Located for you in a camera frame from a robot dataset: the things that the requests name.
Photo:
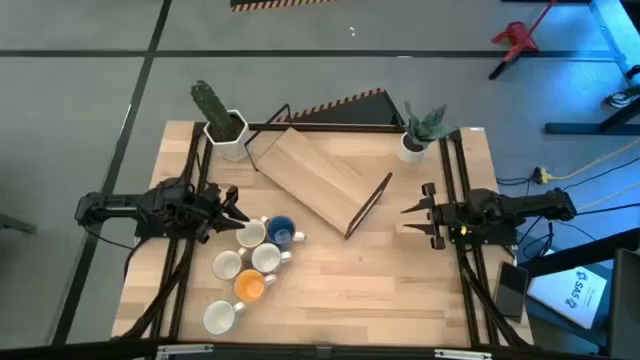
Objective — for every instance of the cactus in white hexagonal pot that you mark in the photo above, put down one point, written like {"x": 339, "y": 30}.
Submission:
{"x": 222, "y": 127}

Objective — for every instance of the green plant in white pot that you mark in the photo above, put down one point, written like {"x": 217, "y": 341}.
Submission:
{"x": 422, "y": 130}

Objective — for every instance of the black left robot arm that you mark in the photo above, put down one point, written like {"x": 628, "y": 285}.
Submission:
{"x": 150, "y": 207}

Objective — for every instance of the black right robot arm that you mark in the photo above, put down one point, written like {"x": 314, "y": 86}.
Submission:
{"x": 520, "y": 207}

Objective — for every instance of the blue lit table frame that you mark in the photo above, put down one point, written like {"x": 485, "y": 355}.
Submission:
{"x": 615, "y": 35}

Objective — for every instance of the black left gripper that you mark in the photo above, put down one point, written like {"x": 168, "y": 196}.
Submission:
{"x": 207, "y": 215}

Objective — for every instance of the yellow power plug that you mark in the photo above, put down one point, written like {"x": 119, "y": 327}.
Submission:
{"x": 540, "y": 175}

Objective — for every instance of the orange coffee mug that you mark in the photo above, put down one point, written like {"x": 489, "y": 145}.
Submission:
{"x": 249, "y": 286}

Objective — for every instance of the wooden shelf with black frame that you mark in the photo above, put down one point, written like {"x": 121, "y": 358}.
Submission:
{"x": 310, "y": 175}

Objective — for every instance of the black ramp with hazard stripes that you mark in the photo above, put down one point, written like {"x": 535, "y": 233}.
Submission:
{"x": 365, "y": 110}

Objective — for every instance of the blue coffee mug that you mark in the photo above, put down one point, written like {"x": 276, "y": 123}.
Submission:
{"x": 281, "y": 230}

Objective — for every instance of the black monitor edge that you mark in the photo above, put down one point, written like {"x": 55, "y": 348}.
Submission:
{"x": 627, "y": 305}

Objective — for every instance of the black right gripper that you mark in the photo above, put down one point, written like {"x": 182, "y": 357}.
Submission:
{"x": 440, "y": 222}

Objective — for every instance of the hazard striped floor strip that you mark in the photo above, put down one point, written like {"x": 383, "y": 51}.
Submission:
{"x": 280, "y": 4}

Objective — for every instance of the white and blue box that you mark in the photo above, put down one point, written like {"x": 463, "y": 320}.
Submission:
{"x": 567, "y": 295}

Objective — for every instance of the white coffee mug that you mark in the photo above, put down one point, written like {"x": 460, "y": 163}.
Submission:
{"x": 251, "y": 234}
{"x": 218, "y": 317}
{"x": 265, "y": 258}
{"x": 227, "y": 265}

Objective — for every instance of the black front frame bar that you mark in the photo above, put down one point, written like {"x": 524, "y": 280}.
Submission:
{"x": 320, "y": 351}

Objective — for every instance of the black smartphone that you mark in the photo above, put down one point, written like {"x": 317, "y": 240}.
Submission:
{"x": 511, "y": 290}

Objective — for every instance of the black back frame rail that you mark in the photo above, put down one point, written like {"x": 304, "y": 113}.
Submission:
{"x": 325, "y": 127}

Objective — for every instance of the red metal stand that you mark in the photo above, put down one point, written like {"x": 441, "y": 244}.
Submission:
{"x": 517, "y": 37}

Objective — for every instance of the grey chair leg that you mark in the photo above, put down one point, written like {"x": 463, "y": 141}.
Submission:
{"x": 17, "y": 223}

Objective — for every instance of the black aluminium frame rails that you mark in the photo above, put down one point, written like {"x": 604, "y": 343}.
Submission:
{"x": 472, "y": 300}
{"x": 177, "y": 280}

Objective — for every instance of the black desk bar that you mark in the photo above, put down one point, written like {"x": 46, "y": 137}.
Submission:
{"x": 575, "y": 255}

